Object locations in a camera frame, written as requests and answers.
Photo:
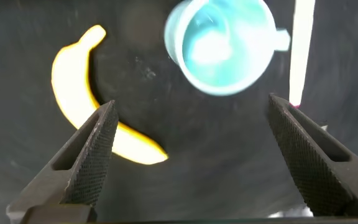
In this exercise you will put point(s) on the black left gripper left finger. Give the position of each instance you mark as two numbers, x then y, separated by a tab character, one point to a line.
79	168

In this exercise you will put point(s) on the white marker with pink cap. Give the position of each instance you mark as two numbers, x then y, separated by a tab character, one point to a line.
301	46

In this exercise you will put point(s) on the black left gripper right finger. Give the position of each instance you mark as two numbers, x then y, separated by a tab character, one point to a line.
322	168

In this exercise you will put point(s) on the light blue mug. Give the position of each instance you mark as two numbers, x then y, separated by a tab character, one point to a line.
225	46

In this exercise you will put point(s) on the yellow banana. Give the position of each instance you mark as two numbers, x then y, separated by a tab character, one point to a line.
70	77

